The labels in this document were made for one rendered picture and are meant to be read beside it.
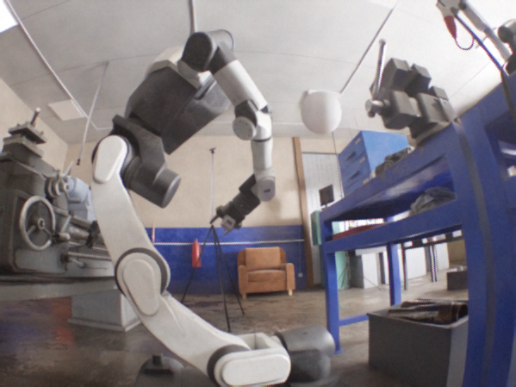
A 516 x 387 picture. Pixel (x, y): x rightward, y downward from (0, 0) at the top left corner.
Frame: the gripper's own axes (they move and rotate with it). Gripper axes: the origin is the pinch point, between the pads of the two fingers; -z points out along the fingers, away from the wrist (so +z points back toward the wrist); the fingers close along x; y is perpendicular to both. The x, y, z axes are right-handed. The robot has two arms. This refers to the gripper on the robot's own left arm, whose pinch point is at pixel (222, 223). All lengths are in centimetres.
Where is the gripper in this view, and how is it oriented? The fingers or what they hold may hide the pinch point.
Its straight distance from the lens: 100.9
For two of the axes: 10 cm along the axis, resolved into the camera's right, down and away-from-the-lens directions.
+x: -7.1, -6.0, -3.7
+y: 0.6, 4.7, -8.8
